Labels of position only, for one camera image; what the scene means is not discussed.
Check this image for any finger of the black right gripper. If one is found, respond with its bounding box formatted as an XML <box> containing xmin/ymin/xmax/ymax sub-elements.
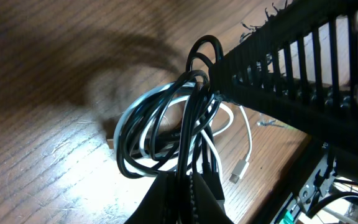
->
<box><xmin>209</xmin><ymin>0</ymin><xmax>358</xmax><ymax>182</ymax></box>

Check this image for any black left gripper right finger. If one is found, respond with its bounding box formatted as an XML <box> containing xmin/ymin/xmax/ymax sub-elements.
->
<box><xmin>189</xmin><ymin>173</ymin><xmax>233</xmax><ymax>224</ymax></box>

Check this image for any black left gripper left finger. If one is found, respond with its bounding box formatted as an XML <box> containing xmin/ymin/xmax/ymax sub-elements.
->
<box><xmin>125</xmin><ymin>172</ymin><xmax>178</xmax><ymax>224</ymax></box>

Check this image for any white USB cable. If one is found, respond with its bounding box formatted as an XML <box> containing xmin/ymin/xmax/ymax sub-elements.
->
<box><xmin>112</xmin><ymin>81</ymin><xmax>254</xmax><ymax>185</ymax></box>

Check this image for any black USB cable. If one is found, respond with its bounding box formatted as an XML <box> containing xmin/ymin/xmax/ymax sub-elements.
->
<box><xmin>116</xmin><ymin>34</ymin><xmax>226</xmax><ymax>215</ymax></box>

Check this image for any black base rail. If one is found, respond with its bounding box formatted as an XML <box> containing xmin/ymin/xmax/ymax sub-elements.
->
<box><xmin>250</xmin><ymin>136</ymin><xmax>358</xmax><ymax>224</ymax></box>

